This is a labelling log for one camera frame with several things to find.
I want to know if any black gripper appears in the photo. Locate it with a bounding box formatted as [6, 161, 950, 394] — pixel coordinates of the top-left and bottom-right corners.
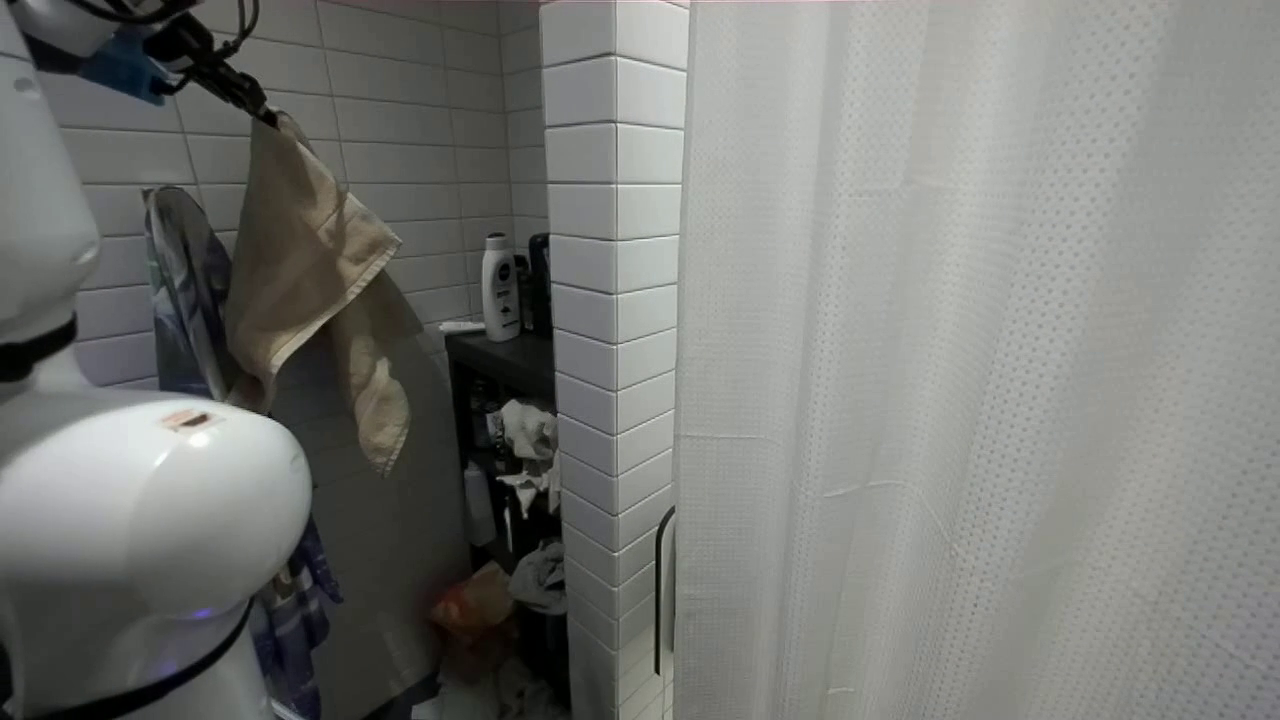
[139, 11, 285, 133]

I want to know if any beige bath towel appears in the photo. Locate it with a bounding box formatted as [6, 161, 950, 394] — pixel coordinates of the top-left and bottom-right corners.
[219, 112, 419, 477]

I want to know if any colourful patterned hanging towel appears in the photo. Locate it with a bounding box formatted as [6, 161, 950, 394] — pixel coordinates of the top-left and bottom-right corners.
[135, 182, 341, 720]

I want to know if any white lotion bottle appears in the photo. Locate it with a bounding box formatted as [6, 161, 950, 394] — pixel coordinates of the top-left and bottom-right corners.
[474, 229, 528, 345]

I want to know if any dark green bottle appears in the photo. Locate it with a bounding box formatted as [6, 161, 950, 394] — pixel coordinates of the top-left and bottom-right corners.
[520, 229, 555, 340]

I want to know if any black shelf rack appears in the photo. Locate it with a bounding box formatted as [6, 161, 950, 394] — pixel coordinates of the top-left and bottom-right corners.
[441, 325, 574, 711]

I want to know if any grey white crumpled cloth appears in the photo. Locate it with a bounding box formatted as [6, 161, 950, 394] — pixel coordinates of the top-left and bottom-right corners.
[485, 395, 563, 519]

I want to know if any orange brown box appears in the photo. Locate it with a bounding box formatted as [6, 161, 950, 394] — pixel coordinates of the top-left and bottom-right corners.
[428, 556, 520, 650]

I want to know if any white shower curtain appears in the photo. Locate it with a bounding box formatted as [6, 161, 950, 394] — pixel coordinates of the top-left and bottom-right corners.
[670, 0, 1280, 720]

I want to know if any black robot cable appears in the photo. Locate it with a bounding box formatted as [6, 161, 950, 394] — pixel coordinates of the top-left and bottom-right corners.
[62, 0, 262, 58]

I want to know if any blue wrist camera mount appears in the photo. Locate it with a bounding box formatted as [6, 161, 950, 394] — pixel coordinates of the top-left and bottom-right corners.
[80, 23, 182, 110]

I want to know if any grey metal handle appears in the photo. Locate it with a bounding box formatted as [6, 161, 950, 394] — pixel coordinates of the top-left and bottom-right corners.
[647, 505, 678, 682]

